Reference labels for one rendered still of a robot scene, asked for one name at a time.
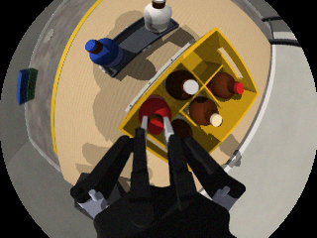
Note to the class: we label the blue bottle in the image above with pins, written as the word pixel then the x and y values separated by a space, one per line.
pixel 105 52

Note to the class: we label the dark brown bottle with cream cap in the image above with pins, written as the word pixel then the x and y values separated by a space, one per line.
pixel 203 111

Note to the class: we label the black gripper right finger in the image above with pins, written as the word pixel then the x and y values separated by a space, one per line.
pixel 222 188

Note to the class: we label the red bottle with pale label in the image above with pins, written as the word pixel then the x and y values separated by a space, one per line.
pixel 155 107

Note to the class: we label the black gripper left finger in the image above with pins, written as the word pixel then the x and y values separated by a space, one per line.
pixel 92 192

